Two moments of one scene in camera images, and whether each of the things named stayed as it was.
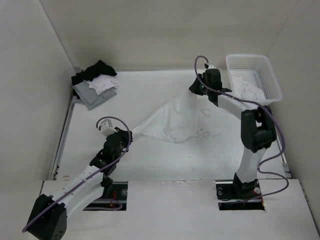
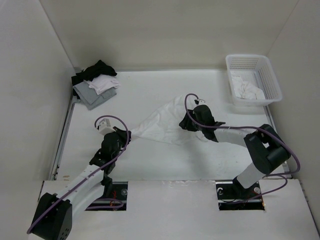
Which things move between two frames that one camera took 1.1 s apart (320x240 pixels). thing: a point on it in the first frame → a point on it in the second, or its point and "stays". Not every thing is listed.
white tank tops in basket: x=245 y=85 stays
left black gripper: x=125 y=135 stays
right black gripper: x=194 y=88 → x=185 y=124
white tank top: x=184 y=120 stays
